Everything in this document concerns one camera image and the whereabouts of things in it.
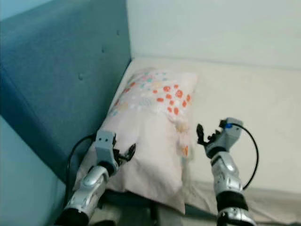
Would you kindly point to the pink floral pillow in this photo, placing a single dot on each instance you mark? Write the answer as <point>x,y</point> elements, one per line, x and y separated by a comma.
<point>150,141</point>

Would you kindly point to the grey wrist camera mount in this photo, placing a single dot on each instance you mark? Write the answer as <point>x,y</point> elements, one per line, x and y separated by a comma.
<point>106,143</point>
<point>231,132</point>

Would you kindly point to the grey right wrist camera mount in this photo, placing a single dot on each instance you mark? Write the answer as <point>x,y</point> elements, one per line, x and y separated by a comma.
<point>231,132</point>

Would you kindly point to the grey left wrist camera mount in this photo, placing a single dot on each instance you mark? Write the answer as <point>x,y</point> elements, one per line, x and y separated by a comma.
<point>106,143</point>

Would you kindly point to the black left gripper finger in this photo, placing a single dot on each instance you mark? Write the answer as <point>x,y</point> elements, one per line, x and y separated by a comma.
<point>126,160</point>
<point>131,149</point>

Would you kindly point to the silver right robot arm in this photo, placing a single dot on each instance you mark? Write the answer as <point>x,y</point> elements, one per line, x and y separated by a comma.
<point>228,183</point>

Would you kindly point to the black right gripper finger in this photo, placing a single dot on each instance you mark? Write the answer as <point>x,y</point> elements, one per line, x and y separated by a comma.
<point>214,137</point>
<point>201,134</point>

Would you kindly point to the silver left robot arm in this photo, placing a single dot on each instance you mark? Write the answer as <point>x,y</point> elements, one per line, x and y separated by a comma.
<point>91,188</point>

